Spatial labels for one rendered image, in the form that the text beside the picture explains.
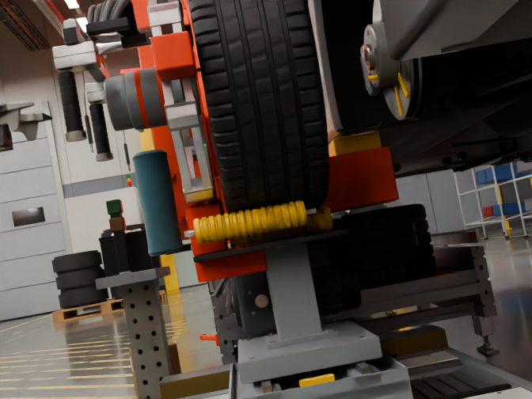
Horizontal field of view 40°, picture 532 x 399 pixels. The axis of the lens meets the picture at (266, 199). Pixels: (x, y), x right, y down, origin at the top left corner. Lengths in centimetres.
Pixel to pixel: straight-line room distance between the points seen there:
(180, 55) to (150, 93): 30
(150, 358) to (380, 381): 98
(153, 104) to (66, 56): 23
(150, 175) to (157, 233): 14
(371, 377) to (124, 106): 81
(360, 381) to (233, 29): 73
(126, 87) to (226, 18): 36
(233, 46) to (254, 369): 66
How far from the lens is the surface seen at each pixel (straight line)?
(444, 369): 198
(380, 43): 175
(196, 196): 164
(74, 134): 162
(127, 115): 176
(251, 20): 150
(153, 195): 185
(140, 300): 231
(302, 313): 172
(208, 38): 149
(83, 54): 165
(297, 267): 171
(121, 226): 211
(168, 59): 145
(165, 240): 184
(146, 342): 231
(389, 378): 152
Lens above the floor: 45
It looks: 4 degrees up
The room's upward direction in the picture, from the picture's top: 10 degrees counter-clockwise
